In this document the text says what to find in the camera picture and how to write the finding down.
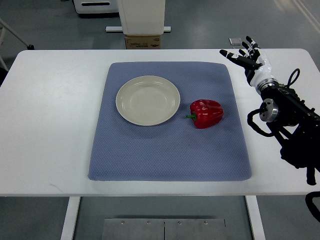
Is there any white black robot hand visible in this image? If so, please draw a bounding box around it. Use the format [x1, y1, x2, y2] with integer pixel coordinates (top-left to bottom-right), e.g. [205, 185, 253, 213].
[219, 36, 278, 94]

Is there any red bell pepper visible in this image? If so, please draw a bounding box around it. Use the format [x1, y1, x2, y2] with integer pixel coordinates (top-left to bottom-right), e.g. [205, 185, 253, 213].
[186, 99, 224, 129]

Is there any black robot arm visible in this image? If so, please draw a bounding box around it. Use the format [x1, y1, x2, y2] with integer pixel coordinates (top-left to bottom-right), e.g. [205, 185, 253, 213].
[247, 68, 320, 186]

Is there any cream round plate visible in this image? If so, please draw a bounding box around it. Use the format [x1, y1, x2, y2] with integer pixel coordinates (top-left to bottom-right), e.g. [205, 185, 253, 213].
[115, 75, 181, 127]

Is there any metal floor plate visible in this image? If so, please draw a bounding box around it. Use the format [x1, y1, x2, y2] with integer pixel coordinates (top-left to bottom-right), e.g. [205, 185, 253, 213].
[102, 218, 227, 240]

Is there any grey floor socket cover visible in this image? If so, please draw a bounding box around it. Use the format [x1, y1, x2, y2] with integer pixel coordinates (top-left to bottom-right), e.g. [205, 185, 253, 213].
[228, 38, 242, 46]

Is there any blue-grey textured mat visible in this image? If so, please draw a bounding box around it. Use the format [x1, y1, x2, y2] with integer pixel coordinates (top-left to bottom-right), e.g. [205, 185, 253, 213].
[88, 61, 252, 182]

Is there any brown cardboard box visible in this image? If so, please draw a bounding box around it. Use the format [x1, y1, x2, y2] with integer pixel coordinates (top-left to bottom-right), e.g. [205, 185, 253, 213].
[124, 35, 161, 50]

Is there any white pillar stand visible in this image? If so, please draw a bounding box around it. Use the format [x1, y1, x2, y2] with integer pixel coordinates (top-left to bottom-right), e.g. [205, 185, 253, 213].
[105, 0, 171, 36]

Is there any right white table leg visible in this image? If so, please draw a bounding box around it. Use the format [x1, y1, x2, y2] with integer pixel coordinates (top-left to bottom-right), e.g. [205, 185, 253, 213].
[245, 195, 266, 240]

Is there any white table leg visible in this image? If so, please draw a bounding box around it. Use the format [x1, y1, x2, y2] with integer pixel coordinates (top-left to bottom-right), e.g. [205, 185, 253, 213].
[245, 195, 266, 240]
[60, 196, 81, 240]

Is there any white machine with slot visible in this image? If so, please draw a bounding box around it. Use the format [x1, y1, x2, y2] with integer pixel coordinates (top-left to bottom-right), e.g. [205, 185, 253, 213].
[72, 0, 118, 14]

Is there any left white table leg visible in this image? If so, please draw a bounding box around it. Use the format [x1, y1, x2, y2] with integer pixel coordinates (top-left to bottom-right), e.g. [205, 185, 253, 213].
[60, 196, 81, 240]

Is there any white frame with caster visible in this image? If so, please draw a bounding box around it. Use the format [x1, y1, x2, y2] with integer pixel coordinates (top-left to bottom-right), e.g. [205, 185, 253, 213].
[0, 18, 35, 71]

